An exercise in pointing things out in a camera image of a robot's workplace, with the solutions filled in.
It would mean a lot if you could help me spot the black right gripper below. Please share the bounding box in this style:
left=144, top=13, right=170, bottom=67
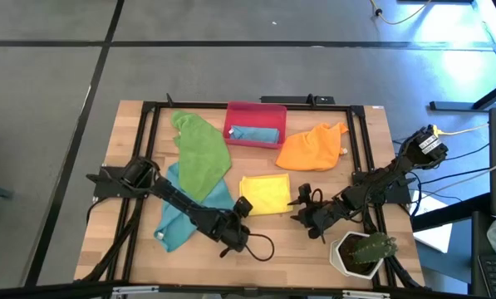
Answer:
left=287, top=183, right=342, bottom=240

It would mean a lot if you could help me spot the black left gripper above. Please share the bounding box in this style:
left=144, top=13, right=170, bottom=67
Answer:
left=208, top=196, right=254, bottom=257

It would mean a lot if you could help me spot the yellow microfiber towel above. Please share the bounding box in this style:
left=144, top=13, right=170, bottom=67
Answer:
left=238, top=173, right=293, bottom=217

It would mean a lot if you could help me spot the orange microfiber towel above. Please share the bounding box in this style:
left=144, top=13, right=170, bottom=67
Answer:
left=274, top=122, right=349, bottom=172

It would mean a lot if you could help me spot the blue microfiber towel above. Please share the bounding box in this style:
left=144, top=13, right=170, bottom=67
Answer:
left=154, top=161, right=236, bottom=253
left=229, top=125, right=281, bottom=145

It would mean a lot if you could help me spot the red plastic basket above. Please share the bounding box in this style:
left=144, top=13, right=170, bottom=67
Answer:
left=223, top=100, right=288, bottom=150

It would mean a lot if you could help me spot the green microfiber towel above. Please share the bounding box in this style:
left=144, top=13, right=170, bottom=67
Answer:
left=170, top=110, right=233, bottom=204

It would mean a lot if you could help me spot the white hexagonal plant pot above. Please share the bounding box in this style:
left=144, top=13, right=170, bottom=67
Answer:
left=328, top=231, right=386, bottom=280

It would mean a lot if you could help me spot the green cactus plant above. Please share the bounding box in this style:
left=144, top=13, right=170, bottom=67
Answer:
left=349, top=232, right=398, bottom=267

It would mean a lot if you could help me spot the black bar with clamp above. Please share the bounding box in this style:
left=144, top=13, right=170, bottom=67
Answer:
left=259, top=94, right=336, bottom=105

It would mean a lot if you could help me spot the white paper sheet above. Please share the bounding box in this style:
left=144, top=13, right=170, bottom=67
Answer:
left=409, top=189, right=454, bottom=254

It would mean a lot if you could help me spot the black desk leg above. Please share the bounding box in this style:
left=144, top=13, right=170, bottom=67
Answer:
left=429, top=76, right=496, bottom=112

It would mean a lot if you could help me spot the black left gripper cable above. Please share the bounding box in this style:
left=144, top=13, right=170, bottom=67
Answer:
left=243, top=233, right=276, bottom=262

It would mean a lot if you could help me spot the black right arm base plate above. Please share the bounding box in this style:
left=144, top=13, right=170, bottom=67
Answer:
left=351, top=169, right=413, bottom=205

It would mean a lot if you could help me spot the black aluminium table frame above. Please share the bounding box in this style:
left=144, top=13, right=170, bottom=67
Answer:
left=81, top=93, right=425, bottom=292

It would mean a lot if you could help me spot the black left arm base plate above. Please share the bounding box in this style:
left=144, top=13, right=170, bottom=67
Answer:
left=86, top=165, right=153, bottom=199

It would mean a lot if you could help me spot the yellow plug with white cable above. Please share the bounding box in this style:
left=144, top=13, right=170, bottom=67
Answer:
left=432, top=123, right=489, bottom=138

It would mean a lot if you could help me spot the black camera rig beam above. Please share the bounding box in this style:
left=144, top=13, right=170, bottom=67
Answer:
left=0, top=281, right=496, bottom=299

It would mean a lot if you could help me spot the yellow floor cable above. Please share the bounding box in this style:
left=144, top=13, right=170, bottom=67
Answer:
left=370, top=0, right=434, bottom=26

